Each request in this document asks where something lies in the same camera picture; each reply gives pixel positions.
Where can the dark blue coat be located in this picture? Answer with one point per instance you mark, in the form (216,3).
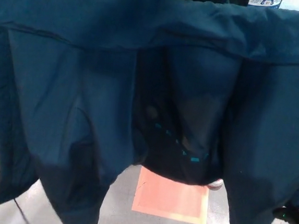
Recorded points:
(63,83)

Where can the person's left red white sneaker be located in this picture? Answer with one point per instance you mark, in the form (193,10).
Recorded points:
(216,184)

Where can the orange floor marker sheet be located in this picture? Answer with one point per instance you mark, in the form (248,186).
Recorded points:
(170,197)

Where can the blue white shirt badge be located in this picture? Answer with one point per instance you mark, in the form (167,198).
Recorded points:
(264,1)

